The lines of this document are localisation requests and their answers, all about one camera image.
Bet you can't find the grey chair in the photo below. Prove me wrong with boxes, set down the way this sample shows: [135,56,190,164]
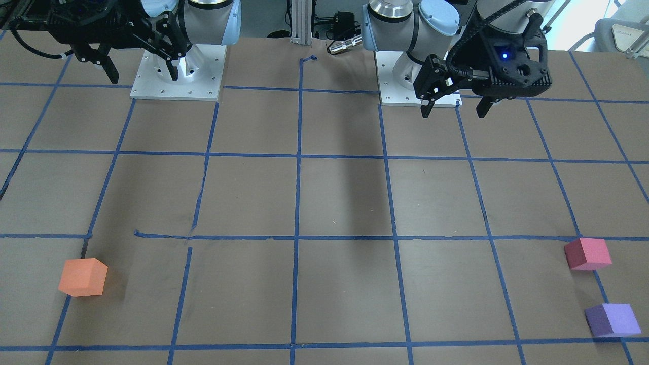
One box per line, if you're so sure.
[569,1,648,59]

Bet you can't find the black power adapter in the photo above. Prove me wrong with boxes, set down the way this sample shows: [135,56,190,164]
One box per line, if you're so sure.
[316,11,358,40]

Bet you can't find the silver metal cylinder connector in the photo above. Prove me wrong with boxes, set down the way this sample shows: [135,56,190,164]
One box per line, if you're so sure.
[327,34,363,55]

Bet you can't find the purple foam block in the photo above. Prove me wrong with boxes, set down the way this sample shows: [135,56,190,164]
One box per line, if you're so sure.
[584,303,642,338]

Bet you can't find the red foam block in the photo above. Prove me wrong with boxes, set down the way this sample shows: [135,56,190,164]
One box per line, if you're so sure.
[563,237,612,271]

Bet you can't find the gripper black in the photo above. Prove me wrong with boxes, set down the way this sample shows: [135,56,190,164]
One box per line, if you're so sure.
[413,28,552,119]
[10,1,190,85]

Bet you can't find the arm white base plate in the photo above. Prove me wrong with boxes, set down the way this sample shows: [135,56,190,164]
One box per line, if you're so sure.
[374,51,463,108]
[130,44,228,102]

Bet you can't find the orange foam block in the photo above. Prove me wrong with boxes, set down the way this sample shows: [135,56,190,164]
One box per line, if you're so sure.
[58,258,107,297]

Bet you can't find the aluminium profile post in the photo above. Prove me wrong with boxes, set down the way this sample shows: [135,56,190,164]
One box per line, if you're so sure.
[289,0,314,48]

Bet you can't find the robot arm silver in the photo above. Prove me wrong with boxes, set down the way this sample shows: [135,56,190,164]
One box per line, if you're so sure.
[361,1,552,118]
[8,1,242,84]

